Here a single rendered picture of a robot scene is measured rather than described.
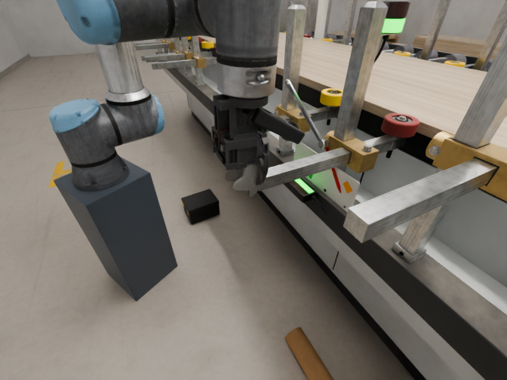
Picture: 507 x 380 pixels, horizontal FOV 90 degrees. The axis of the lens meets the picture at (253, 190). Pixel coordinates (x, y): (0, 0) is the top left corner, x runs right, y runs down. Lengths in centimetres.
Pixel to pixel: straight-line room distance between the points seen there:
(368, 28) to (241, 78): 30
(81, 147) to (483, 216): 113
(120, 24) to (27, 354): 135
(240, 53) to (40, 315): 146
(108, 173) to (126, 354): 73
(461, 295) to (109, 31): 72
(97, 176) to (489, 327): 108
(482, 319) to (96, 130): 107
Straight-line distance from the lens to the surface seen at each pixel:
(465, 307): 64
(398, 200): 34
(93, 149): 100
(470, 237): 83
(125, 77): 98
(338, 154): 62
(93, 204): 101
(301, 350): 116
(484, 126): 50
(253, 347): 123
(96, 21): 41
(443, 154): 52
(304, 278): 140
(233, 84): 39
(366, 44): 61
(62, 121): 98
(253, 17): 38
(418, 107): 88
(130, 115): 100
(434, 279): 65
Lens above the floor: 115
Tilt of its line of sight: 37 degrees down
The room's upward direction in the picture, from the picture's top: straight up
